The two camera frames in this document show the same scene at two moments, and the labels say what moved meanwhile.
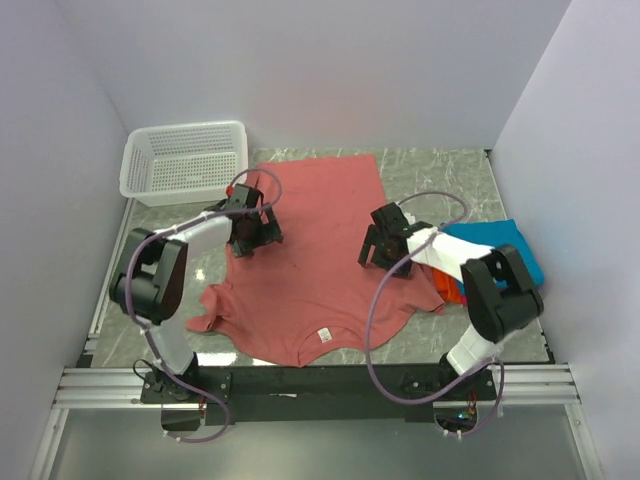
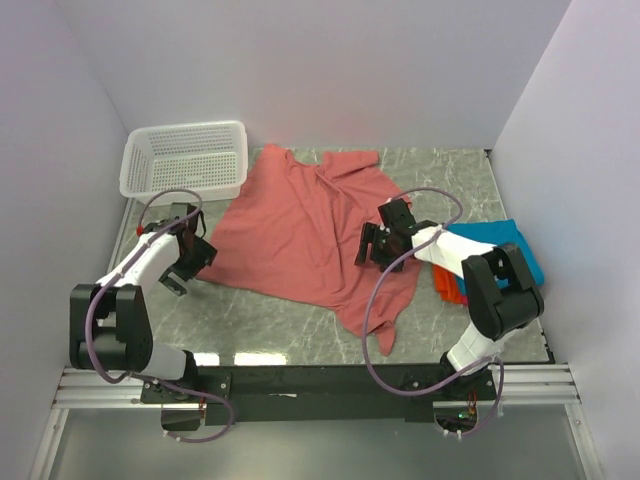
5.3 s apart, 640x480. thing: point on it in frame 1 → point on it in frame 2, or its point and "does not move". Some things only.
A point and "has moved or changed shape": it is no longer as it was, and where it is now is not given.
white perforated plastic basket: x=178 y=163 does not move
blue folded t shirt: x=498 y=233 does not move
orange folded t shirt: x=448 y=286 does not move
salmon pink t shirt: x=311 y=278 has moved or changed shape
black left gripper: x=269 y=232 → x=204 y=254
